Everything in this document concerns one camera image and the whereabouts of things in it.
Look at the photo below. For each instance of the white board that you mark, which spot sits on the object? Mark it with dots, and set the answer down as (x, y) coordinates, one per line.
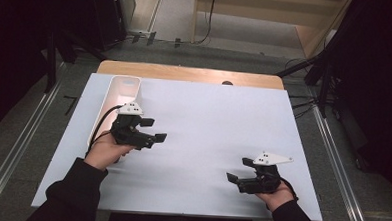
(203, 124)

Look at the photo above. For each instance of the person's right hand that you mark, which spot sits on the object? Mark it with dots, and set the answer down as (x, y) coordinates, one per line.
(277, 197)

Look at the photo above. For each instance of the person's left hand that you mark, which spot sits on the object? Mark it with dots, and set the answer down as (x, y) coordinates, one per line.
(107, 151)

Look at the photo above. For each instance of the white plastic bin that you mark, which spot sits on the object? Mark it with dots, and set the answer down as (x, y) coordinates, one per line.
(126, 90)

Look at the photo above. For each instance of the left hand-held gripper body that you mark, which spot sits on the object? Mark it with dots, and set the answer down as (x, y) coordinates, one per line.
(128, 132)

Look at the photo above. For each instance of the light wooden furniture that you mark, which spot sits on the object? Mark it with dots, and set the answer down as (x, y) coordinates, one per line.
(268, 10)

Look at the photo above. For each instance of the metal floor rail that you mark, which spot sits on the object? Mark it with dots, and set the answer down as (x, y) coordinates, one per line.
(19, 143)
(341, 173)

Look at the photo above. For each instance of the black cabinet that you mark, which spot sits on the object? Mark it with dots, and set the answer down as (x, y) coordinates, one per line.
(104, 16)

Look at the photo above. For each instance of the wooden table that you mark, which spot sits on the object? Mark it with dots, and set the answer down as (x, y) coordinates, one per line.
(185, 73)

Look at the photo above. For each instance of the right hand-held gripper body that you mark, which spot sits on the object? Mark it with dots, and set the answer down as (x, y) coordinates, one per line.
(261, 181)

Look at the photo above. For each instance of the black metal stand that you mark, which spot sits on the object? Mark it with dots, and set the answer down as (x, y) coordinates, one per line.
(324, 72)

